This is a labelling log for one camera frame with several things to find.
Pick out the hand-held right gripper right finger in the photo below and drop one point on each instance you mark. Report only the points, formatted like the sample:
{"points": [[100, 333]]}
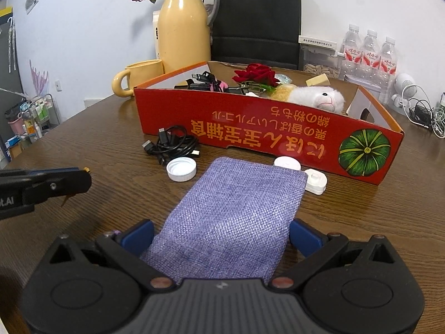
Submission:
{"points": [[306, 238]]}

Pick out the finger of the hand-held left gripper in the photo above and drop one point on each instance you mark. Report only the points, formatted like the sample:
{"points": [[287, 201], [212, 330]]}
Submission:
{"points": [[62, 184], [41, 173]]}

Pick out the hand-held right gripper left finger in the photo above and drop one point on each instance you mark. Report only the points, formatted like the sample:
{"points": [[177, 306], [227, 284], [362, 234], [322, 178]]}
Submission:
{"points": [[137, 238]]}

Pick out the round white lid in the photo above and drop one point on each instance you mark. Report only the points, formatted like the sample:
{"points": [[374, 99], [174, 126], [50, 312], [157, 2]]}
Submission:
{"points": [[286, 162]]}

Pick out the white cap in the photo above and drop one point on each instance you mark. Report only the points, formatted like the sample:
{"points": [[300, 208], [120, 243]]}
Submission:
{"points": [[180, 170]]}

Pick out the purple burlap pouch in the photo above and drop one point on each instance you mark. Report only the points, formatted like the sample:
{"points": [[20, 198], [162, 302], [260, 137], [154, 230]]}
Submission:
{"points": [[229, 208]]}

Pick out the red cardboard box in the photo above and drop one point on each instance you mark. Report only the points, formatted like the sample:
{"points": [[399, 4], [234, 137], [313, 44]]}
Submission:
{"points": [[243, 128]]}

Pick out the yellow white plush toy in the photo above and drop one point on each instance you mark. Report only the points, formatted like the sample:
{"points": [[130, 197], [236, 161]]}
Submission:
{"points": [[313, 95]]}

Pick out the beige block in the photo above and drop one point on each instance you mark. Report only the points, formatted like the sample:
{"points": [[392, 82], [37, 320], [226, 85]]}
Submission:
{"points": [[318, 80]]}

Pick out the clear bubble wrap bag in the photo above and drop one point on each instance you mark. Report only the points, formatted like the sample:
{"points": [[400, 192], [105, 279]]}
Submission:
{"points": [[284, 78]]}

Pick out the red artificial rose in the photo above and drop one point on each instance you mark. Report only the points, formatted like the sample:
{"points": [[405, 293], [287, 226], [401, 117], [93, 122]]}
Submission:
{"points": [[255, 73]]}

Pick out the pink clip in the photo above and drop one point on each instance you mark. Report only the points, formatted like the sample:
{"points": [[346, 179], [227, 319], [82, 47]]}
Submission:
{"points": [[219, 85]]}

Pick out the storage trolley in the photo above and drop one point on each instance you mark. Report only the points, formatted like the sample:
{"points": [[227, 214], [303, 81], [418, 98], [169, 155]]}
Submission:
{"points": [[34, 118]]}

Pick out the yellow mug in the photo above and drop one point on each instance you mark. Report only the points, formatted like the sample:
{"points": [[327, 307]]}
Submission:
{"points": [[142, 74]]}

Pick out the clear food container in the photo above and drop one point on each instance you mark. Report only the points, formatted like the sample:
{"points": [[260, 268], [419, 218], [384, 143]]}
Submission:
{"points": [[320, 68]]}

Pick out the small white desk fan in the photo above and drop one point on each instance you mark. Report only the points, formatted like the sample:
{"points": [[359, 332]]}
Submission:
{"points": [[403, 83]]}

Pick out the clear water bottle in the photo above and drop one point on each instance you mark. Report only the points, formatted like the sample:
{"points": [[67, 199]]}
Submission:
{"points": [[371, 57], [351, 52], [387, 62]]}

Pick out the yellow thermos jug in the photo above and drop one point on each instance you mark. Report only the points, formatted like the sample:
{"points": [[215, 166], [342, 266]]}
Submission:
{"points": [[184, 31]]}

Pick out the white flat packet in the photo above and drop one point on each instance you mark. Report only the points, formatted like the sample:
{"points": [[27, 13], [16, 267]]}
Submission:
{"points": [[318, 40]]}

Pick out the black paper bag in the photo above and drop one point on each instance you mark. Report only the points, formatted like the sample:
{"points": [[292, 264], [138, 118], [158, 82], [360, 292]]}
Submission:
{"points": [[257, 17]]}

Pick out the white wall outlet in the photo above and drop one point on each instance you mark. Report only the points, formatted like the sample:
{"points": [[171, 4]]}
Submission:
{"points": [[58, 85]]}

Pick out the purple flower wall sticker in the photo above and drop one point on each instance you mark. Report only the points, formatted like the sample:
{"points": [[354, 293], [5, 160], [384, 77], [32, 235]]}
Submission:
{"points": [[36, 80]]}

